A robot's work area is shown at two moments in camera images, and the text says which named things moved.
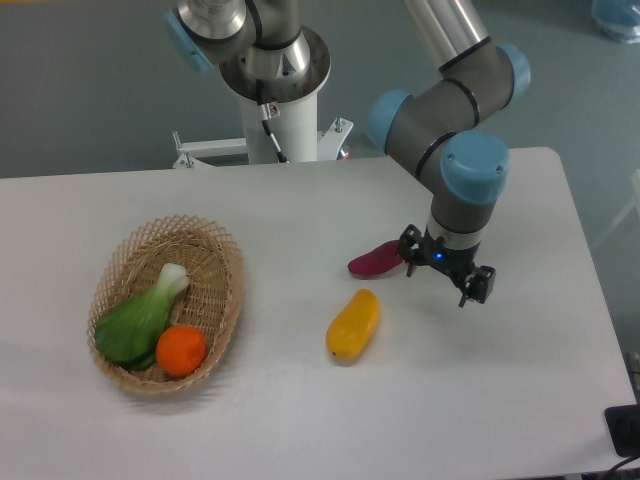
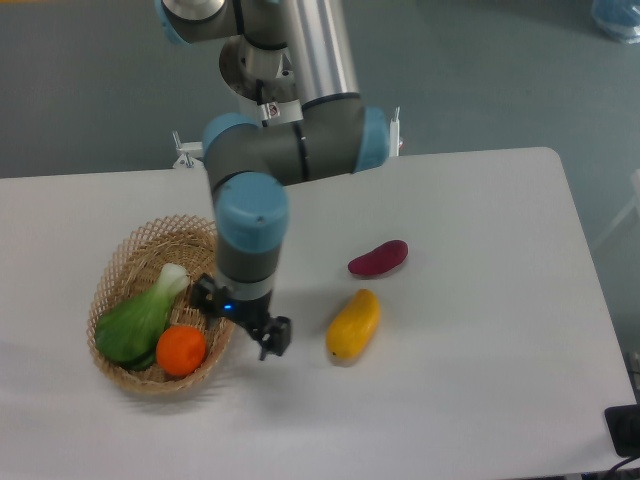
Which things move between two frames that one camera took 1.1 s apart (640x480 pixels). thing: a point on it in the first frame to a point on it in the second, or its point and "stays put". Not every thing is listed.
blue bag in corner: (619, 19) stays put
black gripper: (454, 263) to (273, 337)
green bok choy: (128, 332) stays put
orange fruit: (180, 349) stays put
